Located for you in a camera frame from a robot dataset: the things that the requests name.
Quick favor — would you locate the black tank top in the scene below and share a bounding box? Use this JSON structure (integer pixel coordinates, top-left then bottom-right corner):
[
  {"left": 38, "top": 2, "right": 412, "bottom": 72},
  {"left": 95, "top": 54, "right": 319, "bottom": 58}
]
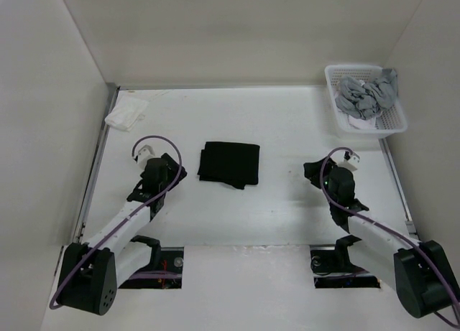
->
[{"left": 198, "top": 141, "right": 260, "bottom": 190}]

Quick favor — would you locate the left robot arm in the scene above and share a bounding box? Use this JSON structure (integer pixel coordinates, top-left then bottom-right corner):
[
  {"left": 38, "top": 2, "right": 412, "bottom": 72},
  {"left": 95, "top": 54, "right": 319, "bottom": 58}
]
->
[{"left": 50, "top": 149, "right": 187, "bottom": 315}]

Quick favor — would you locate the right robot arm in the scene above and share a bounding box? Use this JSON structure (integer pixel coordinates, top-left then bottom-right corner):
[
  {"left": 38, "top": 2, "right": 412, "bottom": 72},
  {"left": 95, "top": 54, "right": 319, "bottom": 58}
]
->
[{"left": 303, "top": 157, "right": 459, "bottom": 318}]

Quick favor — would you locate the folded white tank top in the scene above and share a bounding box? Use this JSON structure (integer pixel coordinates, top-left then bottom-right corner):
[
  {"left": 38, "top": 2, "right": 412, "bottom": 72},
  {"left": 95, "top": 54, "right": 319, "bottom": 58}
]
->
[{"left": 104, "top": 95, "right": 150, "bottom": 132}]

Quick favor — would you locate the grey tank top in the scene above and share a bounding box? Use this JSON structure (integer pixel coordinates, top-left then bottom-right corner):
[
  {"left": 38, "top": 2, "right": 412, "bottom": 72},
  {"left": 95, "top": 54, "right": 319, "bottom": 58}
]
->
[{"left": 335, "top": 69, "right": 398, "bottom": 120}]

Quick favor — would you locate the white garment in basket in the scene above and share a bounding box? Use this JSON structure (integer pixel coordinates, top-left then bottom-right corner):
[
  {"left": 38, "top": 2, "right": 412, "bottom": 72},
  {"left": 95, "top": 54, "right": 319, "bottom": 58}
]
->
[{"left": 348, "top": 116, "right": 377, "bottom": 131}]

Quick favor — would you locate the white plastic basket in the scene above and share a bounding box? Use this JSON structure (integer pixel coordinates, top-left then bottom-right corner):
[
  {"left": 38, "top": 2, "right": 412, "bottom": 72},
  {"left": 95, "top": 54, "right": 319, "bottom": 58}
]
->
[{"left": 324, "top": 64, "right": 408, "bottom": 139}]

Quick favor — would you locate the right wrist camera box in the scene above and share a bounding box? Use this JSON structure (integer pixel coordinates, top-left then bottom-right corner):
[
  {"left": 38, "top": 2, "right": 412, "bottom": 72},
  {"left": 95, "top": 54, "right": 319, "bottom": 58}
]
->
[{"left": 338, "top": 151, "right": 360, "bottom": 172}]

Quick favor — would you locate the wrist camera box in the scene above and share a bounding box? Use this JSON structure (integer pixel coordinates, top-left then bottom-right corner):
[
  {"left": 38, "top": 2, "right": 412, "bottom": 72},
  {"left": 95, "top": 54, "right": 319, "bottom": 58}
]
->
[
  {"left": 338, "top": 151, "right": 360, "bottom": 172},
  {"left": 133, "top": 145, "right": 156, "bottom": 169}
]

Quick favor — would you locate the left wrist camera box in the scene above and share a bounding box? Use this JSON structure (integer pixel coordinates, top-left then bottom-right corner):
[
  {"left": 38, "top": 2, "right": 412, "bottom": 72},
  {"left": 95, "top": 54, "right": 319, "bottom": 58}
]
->
[{"left": 133, "top": 145, "right": 156, "bottom": 169}]

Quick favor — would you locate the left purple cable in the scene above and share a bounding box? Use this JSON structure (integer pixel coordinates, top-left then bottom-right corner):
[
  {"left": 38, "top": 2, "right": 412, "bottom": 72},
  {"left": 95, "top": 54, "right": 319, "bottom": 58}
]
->
[{"left": 48, "top": 134, "right": 183, "bottom": 309}]

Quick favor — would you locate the purple cable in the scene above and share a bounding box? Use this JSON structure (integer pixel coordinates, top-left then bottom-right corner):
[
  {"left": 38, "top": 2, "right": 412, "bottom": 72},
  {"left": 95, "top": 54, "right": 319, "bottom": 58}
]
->
[
  {"left": 320, "top": 146, "right": 460, "bottom": 327},
  {"left": 48, "top": 134, "right": 183, "bottom": 309}
]

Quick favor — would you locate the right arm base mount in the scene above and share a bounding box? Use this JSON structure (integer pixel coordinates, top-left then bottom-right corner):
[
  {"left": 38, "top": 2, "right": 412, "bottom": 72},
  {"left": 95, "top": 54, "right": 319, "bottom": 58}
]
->
[{"left": 310, "top": 236, "right": 381, "bottom": 289}]

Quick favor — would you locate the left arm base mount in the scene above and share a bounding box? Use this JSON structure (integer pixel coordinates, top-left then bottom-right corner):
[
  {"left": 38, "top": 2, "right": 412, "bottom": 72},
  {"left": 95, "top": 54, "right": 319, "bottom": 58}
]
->
[{"left": 119, "top": 236, "right": 185, "bottom": 289}]

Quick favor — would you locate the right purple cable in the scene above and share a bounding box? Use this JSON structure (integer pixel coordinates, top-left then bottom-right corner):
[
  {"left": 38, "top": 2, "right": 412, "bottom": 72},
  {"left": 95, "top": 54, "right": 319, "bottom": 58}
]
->
[{"left": 320, "top": 146, "right": 460, "bottom": 327}]

